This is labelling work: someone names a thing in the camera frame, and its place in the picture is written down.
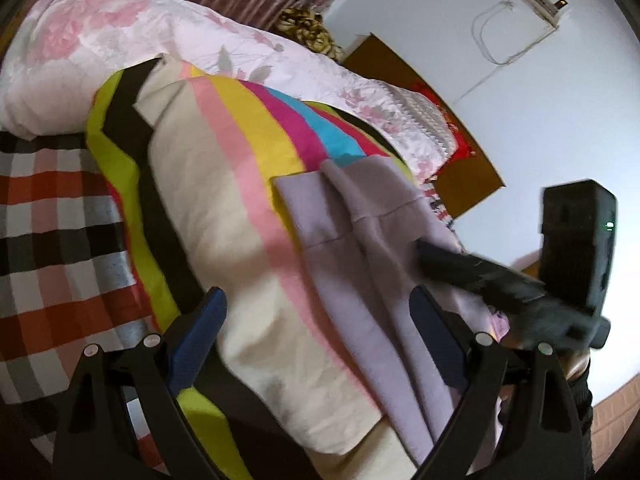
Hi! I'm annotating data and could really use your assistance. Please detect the dark wooden headboard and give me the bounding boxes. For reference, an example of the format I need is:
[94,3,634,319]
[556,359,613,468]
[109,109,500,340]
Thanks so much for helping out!
[342,35,504,219]

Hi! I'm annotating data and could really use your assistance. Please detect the leopard print blanket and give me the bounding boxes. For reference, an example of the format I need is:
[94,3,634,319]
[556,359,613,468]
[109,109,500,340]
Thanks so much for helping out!
[271,8,344,64]

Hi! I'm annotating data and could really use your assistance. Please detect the plaid checkered sheet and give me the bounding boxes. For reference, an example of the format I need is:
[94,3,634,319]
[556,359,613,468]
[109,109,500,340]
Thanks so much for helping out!
[1,132,154,479]

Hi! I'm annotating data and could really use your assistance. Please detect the striped multicolour bed sheet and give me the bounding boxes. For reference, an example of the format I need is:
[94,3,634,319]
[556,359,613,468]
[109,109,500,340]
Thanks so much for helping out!
[87,56,416,479]

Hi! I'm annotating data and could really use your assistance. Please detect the hanging wall cable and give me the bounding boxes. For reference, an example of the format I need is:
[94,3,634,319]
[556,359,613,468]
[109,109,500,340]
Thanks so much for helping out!
[451,0,559,106]

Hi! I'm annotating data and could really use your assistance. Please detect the red embroidered pillow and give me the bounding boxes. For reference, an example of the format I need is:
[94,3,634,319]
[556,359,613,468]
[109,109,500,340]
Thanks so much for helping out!
[410,80,477,177]

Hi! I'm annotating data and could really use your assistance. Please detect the lilac fleece pants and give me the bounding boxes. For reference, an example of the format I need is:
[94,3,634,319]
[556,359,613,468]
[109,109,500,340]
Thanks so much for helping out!
[271,154,511,466]

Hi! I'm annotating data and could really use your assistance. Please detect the pink floral quilt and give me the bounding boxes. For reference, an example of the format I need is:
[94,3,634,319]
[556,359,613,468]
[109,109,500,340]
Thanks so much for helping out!
[0,0,459,181]

